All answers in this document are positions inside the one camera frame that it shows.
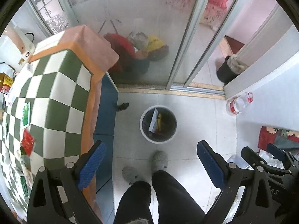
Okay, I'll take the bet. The red bag behind glass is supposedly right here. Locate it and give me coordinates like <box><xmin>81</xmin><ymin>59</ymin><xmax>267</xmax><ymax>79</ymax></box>
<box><xmin>104</xmin><ymin>33</ymin><xmax>136</xmax><ymax>73</ymax></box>

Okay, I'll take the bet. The sliding glass door frame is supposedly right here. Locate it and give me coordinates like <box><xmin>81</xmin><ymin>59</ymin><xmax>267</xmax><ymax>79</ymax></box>
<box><xmin>166</xmin><ymin>0</ymin><xmax>246</xmax><ymax>90</ymax></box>

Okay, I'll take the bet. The left black trouser leg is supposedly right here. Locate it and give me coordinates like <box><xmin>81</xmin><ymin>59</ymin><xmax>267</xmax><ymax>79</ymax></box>
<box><xmin>113</xmin><ymin>181</ymin><xmax>154</xmax><ymax>223</ymax></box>

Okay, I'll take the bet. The crushed clear bottle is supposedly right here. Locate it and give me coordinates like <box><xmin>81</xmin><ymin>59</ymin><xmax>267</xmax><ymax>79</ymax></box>
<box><xmin>227</xmin><ymin>154</ymin><xmax>253</xmax><ymax>170</ymax></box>

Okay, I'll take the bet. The white plastic bag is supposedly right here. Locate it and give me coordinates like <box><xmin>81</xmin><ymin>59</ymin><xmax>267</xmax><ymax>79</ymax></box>
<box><xmin>259</xmin><ymin>150</ymin><xmax>284</xmax><ymax>169</ymax></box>

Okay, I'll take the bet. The yellow bag behind glass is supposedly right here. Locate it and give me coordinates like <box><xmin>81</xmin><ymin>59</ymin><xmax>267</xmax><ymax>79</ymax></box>
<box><xmin>147</xmin><ymin>34</ymin><xmax>169</xmax><ymax>61</ymax></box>

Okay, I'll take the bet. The left grey slipper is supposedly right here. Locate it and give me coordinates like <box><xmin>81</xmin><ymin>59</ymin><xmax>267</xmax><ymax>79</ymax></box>
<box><xmin>122</xmin><ymin>166</ymin><xmax>143</xmax><ymax>186</ymax></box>

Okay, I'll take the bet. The yellow red box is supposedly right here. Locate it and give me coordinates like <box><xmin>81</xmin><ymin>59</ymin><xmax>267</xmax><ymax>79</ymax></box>
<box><xmin>0</xmin><ymin>73</ymin><xmax>13</xmax><ymax>95</ymax></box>

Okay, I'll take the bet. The clear plastic bottle red cap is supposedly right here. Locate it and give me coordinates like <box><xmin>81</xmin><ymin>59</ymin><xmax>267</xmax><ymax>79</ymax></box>
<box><xmin>226</xmin><ymin>92</ymin><xmax>253</xmax><ymax>115</ymax></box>

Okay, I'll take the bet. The green white checkered tablecloth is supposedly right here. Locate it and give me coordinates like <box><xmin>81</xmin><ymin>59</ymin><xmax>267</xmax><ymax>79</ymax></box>
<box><xmin>0</xmin><ymin>24</ymin><xmax>120</xmax><ymax>223</ymax></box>

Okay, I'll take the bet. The red snack wrapper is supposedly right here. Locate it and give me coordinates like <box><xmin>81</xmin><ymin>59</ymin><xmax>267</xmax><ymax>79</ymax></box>
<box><xmin>21</xmin><ymin>129</ymin><xmax>35</xmax><ymax>156</ymax></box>

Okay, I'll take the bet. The green snack wrapper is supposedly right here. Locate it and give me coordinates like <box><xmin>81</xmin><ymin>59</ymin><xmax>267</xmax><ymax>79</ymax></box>
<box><xmin>21</xmin><ymin>102</ymin><xmax>31</xmax><ymax>128</ymax></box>

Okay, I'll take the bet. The blue cabinet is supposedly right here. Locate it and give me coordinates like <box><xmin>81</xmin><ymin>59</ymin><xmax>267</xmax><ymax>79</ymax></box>
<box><xmin>93</xmin><ymin>75</ymin><xmax>118</xmax><ymax>223</ymax></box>

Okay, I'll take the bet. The green packet lower table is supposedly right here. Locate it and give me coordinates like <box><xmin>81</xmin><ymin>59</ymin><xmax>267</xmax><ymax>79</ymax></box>
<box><xmin>20</xmin><ymin>176</ymin><xmax>29</xmax><ymax>197</ymax></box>

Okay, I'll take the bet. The right grey slipper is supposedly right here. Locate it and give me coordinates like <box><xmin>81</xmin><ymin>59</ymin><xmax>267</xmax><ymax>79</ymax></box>
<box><xmin>151</xmin><ymin>151</ymin><xmax>168</xmax><ymax>173</ymax></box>

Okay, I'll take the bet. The white yellow wrapper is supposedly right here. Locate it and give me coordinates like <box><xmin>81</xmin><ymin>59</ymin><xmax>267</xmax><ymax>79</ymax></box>
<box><xmin>149</xmin><ymin>109</ymin><xmax>162</xmax><ymax>133</ymax></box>

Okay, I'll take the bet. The white kitchen appliance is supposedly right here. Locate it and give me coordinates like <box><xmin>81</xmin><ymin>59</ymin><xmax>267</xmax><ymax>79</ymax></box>
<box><xmin>1</xmin><ymin>25</ymin><xmax>35</xmax><ymax>72</ymax></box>

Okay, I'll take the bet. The small black floor object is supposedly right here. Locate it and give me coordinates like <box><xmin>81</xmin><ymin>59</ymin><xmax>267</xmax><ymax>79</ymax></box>
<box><xmin>116</xmin><ymin>103</ymin><xmax>130</xmax><ymax>112</ymax></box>

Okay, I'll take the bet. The grey slipper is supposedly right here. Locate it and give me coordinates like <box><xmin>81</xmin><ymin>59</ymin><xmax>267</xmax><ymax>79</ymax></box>
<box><xmin>151</xmin><ymin>151</ymin><xmax>168</xmax><ymax>173</ymax></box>
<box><xmin>122</xmin><ymin>166</ymin><xmax>143</xmax><ymax>186</ymax></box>

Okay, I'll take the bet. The white round trash bin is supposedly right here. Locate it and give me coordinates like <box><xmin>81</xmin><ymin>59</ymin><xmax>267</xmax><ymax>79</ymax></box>
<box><xmin>139</xmin><ymin>105</ymin><xmax>177</xmax><ymax>145</ymax></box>

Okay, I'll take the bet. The red floral cloth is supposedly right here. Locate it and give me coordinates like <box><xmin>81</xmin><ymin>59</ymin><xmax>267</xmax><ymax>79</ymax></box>
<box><xmin>258</xmin><ymin>126</ymin><xmax>298</xmax><ymax>150</ymax></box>

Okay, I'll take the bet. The black bucket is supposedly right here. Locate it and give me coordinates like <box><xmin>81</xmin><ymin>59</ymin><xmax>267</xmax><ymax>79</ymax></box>
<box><xmin>216</xmin><ymin>55</ymin><xmax>246</xmax><ymax>85</ymax></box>

